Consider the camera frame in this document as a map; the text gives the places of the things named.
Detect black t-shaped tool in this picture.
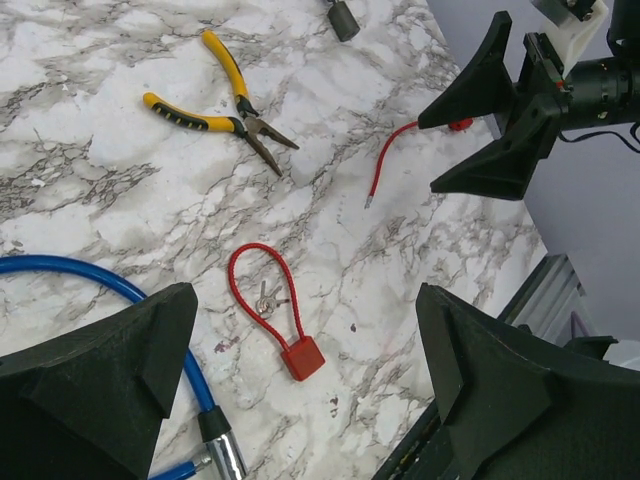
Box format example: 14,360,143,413
327,0,360,42

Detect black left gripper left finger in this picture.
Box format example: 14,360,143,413
1,283,198,479

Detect aluminium frame rail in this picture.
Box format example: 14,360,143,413
498,254,596,346

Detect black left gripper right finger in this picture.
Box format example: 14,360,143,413
416,284,639,479

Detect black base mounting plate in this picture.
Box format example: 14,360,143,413
372,400,440,480

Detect red cable lock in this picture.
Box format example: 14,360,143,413
363,117,474,210
227,242,325,382

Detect blue cable lock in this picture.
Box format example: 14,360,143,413
0,254,249,480

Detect silver key bunch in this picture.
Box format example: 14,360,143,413
255,280,290,318

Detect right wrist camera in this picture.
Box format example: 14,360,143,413
530,0,609,79

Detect yellow handled pliers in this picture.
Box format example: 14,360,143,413
142,29,301,178

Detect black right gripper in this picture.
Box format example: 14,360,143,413
418,11,568,200

